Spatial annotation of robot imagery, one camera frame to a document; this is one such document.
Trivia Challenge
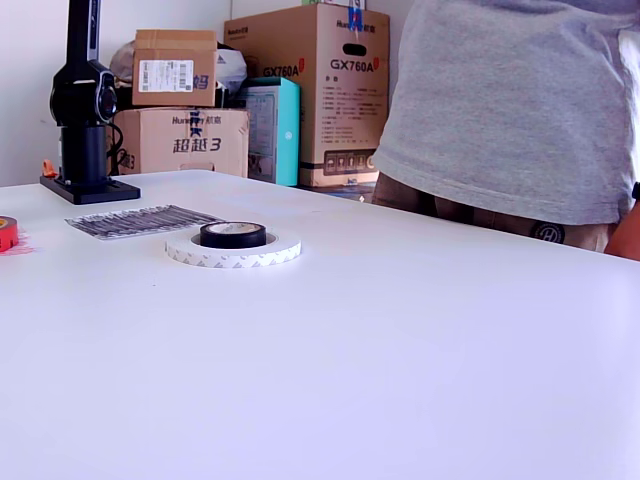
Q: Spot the person's left hand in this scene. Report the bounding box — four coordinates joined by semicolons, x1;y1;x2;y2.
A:
604;199;640;261

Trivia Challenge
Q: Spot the black tape roll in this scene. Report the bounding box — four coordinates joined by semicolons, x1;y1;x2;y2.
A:
199;221;267;250

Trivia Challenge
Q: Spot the white tape roll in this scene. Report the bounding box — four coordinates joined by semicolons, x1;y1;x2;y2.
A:
164;230;303;272

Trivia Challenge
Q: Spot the red tape roll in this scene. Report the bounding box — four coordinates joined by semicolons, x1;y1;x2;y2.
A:
0;215;20;253

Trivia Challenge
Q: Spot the person in grey shirt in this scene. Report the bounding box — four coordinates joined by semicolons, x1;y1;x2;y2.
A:
370;0;640;256

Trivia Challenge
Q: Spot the teal carton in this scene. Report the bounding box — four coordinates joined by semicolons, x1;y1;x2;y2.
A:
237;77;303;188

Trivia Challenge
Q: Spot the large GX760A cardboard carton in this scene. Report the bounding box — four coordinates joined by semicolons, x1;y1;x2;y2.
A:
223;2;391;189

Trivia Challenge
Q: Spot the white bag with logo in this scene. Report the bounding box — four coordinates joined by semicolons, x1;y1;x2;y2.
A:
215;47;250;90

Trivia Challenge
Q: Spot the small labelled cardboard box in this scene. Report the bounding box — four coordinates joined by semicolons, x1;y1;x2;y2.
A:
131;28;219;108

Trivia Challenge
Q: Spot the Huntkey brown cardboard carton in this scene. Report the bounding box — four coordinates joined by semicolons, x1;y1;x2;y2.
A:
112;107;251;180

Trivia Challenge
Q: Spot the black scribbled paper sheet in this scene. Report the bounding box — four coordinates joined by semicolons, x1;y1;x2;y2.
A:
63;203;227;242

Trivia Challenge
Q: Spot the red scribbled paper sheet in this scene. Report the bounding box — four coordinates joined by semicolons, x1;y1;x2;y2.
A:
0;227;45;257

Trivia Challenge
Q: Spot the black power cable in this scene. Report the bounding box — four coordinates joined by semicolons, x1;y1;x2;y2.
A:
107;122;137;176

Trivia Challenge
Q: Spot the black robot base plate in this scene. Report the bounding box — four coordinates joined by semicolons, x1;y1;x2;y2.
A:
39;174;142;206

